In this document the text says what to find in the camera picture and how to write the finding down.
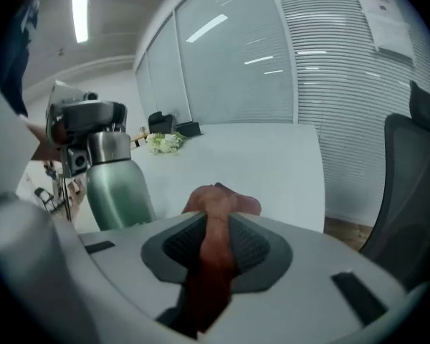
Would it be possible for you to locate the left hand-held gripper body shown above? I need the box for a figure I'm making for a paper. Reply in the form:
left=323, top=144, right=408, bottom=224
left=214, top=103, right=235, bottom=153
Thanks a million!
left=47, top=80, right=100, bottom=178

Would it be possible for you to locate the white flower bouquet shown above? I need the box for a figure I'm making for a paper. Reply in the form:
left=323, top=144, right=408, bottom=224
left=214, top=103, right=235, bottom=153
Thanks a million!
left=145, top=131, right=187, bottom=156

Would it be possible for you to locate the person's dark clothing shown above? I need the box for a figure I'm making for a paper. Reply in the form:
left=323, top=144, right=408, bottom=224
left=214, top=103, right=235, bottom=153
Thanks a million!
left=0, top=0, right=41, bottom=118

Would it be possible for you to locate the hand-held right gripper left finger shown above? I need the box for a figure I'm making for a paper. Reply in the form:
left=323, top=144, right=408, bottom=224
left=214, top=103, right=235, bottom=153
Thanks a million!
left=77, top=211, right=209, bottom=319

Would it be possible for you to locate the ceiling light panel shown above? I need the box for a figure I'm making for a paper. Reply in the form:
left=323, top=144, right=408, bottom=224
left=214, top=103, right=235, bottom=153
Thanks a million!
left=71, top=0, right=91, bottom=44

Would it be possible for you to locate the person's left forearm white sleeve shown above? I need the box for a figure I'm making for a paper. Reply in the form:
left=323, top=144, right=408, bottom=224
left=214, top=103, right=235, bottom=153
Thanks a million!
left=0, top=69, right=40, bottom=196

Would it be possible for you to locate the black box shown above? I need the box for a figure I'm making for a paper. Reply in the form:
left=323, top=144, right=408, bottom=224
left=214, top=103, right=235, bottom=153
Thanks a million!
left=174, top=121, right=204, bottom=138

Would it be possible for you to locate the black folding chair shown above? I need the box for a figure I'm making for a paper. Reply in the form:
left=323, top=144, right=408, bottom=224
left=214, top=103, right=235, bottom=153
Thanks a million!
left=34, top=187, right=57, bottom=214

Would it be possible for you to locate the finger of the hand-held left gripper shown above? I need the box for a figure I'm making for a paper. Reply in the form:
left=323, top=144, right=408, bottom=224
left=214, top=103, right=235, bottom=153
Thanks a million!
left=62, top=100, right=128, bottom=134

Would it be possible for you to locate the small wooden stand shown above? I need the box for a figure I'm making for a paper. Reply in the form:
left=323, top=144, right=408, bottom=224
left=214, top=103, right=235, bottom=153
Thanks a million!
left=130, top=133, right=151, bottom=148

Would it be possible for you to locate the person's left hand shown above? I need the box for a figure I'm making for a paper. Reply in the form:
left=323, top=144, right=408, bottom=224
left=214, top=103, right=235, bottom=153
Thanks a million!
left=25, top=119, right=62, bottom=161

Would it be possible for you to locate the white paper notice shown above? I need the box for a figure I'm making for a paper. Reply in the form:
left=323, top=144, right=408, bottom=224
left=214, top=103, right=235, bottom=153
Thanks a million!
left=350, top=0, right=417, bottom=62

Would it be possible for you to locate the green metal drink container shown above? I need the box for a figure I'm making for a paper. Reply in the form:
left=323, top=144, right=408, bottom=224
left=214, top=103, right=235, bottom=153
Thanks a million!
left=85, top=131, right=157, bottom=231

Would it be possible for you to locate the black mesh office chair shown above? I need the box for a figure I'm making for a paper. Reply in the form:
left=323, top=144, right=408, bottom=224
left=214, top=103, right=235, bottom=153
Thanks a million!
left=359, top=80, right=430, bottom=290

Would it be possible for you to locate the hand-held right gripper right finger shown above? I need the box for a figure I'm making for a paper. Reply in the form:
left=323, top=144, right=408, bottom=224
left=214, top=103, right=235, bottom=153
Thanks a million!
left=207, top=212, right=406, bottom=340

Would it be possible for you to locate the black cable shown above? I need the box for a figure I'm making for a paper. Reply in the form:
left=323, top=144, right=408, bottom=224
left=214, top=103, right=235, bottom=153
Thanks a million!
left=58, top=174, right=74, bottom=222

